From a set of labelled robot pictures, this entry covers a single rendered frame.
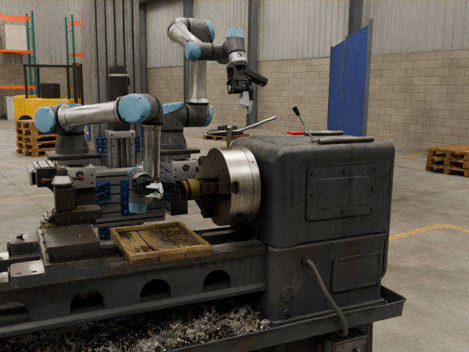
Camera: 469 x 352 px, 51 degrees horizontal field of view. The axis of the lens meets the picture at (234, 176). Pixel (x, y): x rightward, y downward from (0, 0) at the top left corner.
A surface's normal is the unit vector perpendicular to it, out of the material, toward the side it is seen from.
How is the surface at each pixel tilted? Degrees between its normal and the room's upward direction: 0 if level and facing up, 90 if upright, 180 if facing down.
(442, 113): 90
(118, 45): 90
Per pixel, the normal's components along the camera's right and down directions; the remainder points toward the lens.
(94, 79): 0.44, 0.16
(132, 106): -0.15, 0.16
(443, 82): -0.83, 0.09
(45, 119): -0.40, 0.18
